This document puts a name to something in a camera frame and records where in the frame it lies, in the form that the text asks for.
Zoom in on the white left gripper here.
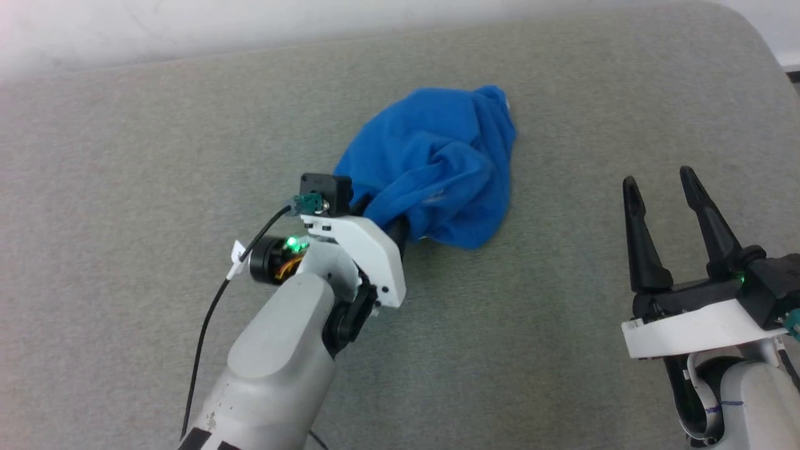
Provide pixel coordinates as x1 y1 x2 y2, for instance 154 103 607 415
300 195 414 310

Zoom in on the blue basketball jersey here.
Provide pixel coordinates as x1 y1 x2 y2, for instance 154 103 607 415
333 85 518 251

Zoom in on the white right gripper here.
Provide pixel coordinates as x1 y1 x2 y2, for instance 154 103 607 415
621 165 789 361

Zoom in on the white cable tag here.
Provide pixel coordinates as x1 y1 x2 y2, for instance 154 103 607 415
227 240 249 281

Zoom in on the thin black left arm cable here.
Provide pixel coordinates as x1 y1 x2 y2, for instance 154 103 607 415
180 206 294 441

